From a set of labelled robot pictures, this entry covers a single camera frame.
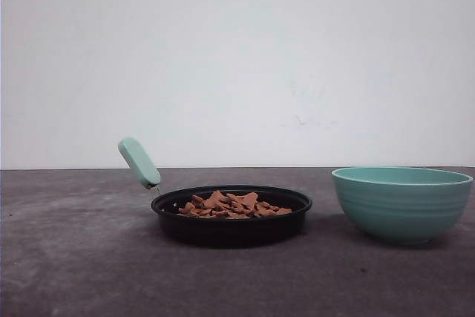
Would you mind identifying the brown beef cubes pile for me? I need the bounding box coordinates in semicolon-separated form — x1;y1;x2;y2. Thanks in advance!
178;190;292;219

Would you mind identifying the black frying pan green handle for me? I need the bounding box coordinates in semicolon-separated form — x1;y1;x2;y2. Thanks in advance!
117;137;313;249

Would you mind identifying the teal ceramic bowl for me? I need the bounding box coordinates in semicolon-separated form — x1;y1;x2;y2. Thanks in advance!
331;167;474;245

